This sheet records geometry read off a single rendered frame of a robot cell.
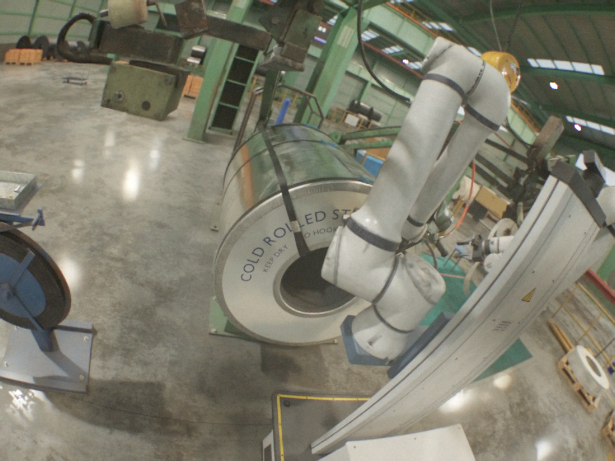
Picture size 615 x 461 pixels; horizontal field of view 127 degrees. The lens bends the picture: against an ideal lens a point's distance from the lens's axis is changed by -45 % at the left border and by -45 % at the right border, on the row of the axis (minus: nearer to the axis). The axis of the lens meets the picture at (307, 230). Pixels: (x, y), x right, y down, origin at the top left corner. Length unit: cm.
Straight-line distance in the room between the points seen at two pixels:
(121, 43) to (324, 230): 109
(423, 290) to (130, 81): 89
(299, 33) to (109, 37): 50
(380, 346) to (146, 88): 92
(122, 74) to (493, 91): 92
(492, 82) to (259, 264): 119
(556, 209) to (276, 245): 110
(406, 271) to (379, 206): 18
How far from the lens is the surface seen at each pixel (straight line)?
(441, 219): 136
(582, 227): 86
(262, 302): 155
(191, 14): 78
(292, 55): 73
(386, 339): 82
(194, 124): 582
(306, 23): 78
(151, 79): 74
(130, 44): 80
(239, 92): 735
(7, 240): 129
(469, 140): 83
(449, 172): 87
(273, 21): 77
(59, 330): 206
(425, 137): 69
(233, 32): 77
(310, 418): 154
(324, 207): 123
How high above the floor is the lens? 163
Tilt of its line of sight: 26 degrees down
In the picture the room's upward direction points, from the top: 24 degrees clockwise
